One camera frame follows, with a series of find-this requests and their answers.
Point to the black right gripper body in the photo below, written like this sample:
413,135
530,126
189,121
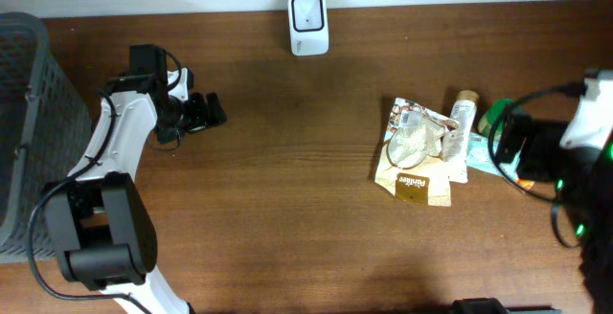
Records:
540,155

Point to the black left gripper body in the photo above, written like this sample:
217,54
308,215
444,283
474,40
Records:
193,115

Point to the teal wipes packet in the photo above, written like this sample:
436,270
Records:
478,157

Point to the green lid jar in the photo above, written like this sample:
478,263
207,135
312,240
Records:
485,124

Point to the white tube gold cap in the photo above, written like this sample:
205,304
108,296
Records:
455,143

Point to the beige grain pouch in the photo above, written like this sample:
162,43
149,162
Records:
411,165

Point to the orange white snack packet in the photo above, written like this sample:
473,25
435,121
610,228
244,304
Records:
526,185

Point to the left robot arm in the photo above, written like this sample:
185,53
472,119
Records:
100,229

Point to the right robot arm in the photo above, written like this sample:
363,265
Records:
578,160

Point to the white barcode scanner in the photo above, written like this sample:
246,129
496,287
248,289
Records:
308,27

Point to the grey perforated plastic basket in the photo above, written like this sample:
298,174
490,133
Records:
45,128

